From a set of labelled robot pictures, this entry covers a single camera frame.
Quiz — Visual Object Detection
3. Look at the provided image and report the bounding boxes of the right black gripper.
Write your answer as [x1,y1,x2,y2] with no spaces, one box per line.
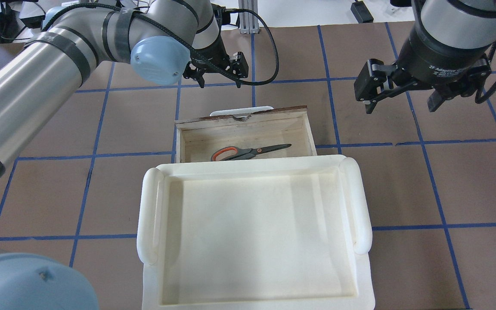
[353,41,491,115]

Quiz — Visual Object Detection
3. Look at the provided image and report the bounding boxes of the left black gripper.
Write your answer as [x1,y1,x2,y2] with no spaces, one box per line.
[183,41,249,89]

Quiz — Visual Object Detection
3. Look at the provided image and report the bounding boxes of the wooden drawer with white handle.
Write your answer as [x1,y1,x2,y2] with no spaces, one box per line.
[175,105,318,163]

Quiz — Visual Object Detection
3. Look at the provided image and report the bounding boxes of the grey orange handled scissors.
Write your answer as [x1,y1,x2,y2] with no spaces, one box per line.
[210,144,292,161]

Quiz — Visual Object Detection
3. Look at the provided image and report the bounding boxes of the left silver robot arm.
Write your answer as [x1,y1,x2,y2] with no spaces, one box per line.
[0,0,250,310]

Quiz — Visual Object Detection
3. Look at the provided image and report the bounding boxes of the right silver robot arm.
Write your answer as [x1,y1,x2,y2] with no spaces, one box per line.
[354,0,496,114]

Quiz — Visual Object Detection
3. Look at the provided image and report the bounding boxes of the white plastic tray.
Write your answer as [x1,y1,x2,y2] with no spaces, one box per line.
[136,155,375,310]

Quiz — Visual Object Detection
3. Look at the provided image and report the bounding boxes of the aluminium frame post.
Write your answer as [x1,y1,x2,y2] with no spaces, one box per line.
[238,0,260,34]

